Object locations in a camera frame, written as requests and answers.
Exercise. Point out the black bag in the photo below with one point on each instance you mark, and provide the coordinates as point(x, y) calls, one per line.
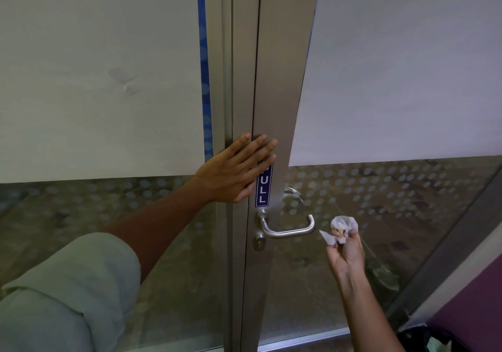
point(415, 340)

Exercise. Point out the glass door with aluminium frame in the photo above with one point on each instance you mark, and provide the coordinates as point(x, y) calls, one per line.
point(282, 89)

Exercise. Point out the white tissue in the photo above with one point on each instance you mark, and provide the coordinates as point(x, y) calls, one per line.
point(342, 224)

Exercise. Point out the light green shirt sleeve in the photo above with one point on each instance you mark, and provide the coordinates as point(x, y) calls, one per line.
point(66, 297)

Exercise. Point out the person's left hand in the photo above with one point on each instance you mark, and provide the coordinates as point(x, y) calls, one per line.
point(229, 173)

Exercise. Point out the person's right forearm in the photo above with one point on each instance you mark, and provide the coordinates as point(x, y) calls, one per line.
point(368, 316)

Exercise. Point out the person's left forearm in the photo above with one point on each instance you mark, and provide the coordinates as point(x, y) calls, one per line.
point(157, 222)

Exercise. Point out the frosted fixed glass panel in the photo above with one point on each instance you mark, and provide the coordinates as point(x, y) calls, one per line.
point(98, 69)

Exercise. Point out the aluminium door frame post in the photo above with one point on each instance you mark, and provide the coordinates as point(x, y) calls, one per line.
point(240, 49)

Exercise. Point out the blue door sign sticker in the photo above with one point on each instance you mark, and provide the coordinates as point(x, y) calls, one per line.
point(263, 191)

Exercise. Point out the silver door lock cylinder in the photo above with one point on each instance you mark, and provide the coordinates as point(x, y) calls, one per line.
point(259, 242)

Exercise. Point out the person's right hand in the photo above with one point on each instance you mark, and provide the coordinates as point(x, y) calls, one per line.
point(347, 259)

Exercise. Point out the person's right fingers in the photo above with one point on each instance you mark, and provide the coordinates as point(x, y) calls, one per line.
point(355, 238)

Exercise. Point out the person's left middle finger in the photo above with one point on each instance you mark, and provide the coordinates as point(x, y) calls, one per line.
point(259, 153)

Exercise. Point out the blue dotted vertical strip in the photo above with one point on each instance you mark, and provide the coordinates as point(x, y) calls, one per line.
point(204, 49)

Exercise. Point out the person's left thumb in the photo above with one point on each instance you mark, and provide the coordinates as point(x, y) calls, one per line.
point(244, 194)

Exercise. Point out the person's left little finger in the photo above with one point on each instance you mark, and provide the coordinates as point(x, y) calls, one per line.
point(236, 144)

